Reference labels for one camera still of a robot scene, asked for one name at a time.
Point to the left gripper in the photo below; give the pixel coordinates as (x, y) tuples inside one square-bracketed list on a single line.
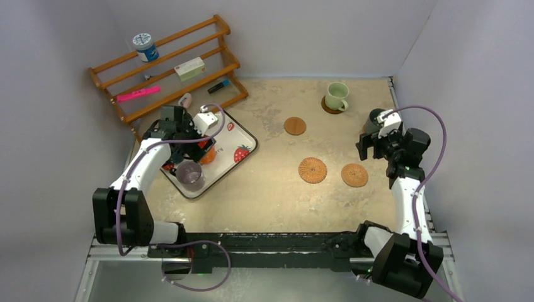
[(194, 152)]

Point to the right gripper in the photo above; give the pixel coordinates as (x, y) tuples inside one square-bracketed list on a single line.
[(373, 139)]

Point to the dark green mug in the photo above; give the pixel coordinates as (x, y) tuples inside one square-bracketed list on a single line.
[(372, 125)]

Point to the orange mug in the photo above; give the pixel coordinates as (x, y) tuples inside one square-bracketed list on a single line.
[(209, 157)]

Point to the white strawberry metal tray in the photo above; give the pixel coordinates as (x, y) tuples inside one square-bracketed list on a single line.
[(232, 145)]

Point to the light green mug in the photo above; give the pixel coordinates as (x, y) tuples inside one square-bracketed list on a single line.
[(335, 98)]

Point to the dark grooved wooden coaster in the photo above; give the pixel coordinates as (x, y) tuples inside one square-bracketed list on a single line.
[(329, 110)]

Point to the woven rattan round coaster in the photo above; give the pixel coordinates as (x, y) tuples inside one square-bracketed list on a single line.
[(312, 170)]

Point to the plain round wooden coaster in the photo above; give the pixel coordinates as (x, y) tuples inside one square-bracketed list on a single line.
[(295, 126)]

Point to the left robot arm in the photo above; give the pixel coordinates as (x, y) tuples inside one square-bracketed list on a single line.
[(121, 214)]

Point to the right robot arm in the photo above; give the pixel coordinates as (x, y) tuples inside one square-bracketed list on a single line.
[(406, 258)]

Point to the small white pink object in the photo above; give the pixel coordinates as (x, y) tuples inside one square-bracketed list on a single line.
[(185, 101)]

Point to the lilac purple mug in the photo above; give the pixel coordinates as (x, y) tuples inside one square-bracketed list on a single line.
[(190, 175)]

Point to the wooden tiered shelf rack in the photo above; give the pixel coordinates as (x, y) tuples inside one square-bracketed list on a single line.
[(229, 60)]

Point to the pink highlighter marker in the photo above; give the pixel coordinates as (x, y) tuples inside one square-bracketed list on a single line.
[(138, 94)]

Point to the black blue marker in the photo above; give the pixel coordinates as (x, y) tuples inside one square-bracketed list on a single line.
[(219, 86)]

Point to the white green small box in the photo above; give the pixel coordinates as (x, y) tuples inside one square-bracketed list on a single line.
[(190, 69)]

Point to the blue white lidded jar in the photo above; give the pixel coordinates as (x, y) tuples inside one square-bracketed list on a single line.
[(145, 47)]

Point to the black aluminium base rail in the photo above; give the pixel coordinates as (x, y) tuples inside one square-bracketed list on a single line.
[(336, 251)]

